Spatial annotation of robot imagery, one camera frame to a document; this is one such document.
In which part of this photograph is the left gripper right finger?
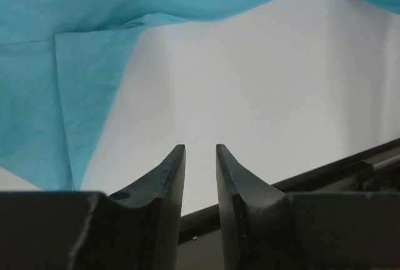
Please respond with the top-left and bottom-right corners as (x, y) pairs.
(215, 143), (400, 270)

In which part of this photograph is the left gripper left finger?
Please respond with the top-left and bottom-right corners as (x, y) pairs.
(1, 144), (186, 269)

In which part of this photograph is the teal t-shirt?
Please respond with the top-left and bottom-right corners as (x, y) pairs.
(1, 0), (399, 191)

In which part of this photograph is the aluminium frame rail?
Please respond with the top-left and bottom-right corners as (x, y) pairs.
(177, 147), (400, 270)

